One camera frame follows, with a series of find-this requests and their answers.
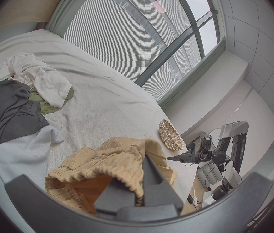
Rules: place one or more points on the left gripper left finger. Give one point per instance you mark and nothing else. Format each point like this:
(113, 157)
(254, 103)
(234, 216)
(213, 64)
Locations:
(117, 195)

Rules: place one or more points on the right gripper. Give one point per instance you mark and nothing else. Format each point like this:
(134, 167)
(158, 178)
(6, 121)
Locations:
(189, 157)

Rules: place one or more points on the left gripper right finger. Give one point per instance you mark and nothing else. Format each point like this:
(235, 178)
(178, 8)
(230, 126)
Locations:
(156, 186)

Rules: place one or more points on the tan shorts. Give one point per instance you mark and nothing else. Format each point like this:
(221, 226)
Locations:
(98, 154)

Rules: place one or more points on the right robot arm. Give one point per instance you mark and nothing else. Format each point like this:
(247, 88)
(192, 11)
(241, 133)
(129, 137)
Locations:
(236, 149)

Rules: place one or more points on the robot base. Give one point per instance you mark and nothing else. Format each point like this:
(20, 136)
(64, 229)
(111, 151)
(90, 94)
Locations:
(206, 176)

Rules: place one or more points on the round woven basket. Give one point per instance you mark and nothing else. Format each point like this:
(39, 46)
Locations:
(169, 137)

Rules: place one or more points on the pale grey garment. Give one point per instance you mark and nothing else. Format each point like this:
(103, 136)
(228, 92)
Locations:
(25, 149)

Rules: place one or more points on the bed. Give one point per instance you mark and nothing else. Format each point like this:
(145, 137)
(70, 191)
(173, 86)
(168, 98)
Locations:
(103, 86)

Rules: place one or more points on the green garment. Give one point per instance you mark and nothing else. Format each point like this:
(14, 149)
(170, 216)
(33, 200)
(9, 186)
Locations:
(47, 108)

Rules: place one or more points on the white garment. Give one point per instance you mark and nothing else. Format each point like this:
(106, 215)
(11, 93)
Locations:
(47, 81)

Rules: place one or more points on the black garment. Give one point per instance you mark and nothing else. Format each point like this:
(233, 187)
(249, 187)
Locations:
(5, 110)

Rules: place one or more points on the window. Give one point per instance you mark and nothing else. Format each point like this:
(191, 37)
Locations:
(117, 33)

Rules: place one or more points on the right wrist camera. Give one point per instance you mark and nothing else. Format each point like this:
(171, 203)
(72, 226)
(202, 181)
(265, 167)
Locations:
(191, 146)

